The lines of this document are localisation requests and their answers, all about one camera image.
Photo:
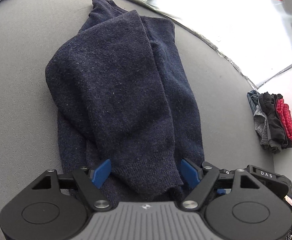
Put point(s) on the grey shorts on pile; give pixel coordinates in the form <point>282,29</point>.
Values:
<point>263,131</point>

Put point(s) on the red knit garment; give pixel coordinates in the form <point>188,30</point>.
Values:
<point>285,117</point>

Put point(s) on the black garment on pile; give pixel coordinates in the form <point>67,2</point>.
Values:
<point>277,131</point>

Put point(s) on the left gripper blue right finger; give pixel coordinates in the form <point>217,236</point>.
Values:
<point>194,174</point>

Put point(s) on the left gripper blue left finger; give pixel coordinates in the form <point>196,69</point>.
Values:
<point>92,178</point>

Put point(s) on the navy blue knit sweater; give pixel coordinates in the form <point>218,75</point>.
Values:
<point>122,94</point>

